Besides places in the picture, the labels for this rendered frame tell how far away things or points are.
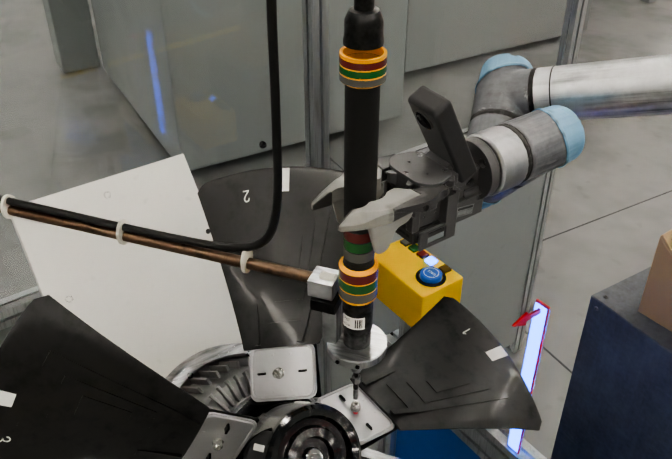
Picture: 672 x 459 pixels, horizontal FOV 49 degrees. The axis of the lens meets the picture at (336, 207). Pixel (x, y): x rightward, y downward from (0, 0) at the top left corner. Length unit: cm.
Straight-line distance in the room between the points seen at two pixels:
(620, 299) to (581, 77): 60
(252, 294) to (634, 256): 263
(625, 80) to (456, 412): 47
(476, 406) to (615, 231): 258
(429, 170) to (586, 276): 247
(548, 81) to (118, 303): 66
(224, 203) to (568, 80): 47
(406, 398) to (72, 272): 49
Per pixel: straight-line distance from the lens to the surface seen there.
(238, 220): 95
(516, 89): 103
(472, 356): 107
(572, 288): 314
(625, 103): 100
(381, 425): 95
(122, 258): 109
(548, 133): 89
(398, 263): 137
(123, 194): 111
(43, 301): 79
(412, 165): 79
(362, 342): 85
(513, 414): 105
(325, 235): 92
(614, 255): 338
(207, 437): 89
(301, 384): 90
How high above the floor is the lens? 191
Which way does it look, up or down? 33 degrees down
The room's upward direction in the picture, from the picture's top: straight up
